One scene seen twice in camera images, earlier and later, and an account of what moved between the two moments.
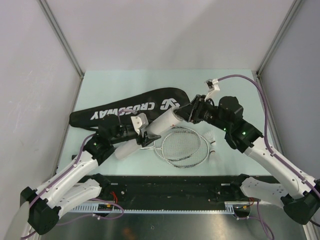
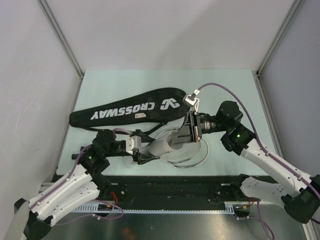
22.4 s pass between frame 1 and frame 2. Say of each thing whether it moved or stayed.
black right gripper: moved
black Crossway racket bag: stayed
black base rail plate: stayed
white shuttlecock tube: moved
